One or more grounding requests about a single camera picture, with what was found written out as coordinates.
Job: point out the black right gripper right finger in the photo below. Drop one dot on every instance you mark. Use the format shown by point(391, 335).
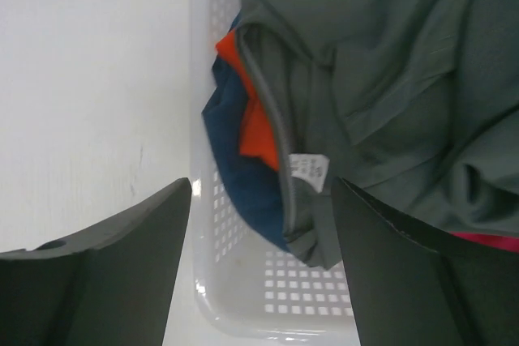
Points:
point(413, 284)

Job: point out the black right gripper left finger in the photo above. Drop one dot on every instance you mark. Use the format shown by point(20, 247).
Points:
point(109, 284)

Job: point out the grey t shirt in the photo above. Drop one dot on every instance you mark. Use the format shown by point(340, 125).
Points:
point(413, 101)

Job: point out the pink t shirt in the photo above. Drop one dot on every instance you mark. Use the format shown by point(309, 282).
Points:
point(510, 244)

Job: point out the white plastic laundry basket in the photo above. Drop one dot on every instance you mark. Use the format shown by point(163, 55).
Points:
point(246, 287)

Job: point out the blue t shirt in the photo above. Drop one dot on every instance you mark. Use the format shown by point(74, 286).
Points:
point(253, 187)

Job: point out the orange t shirt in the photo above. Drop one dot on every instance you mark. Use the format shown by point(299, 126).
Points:
point(256, 138)

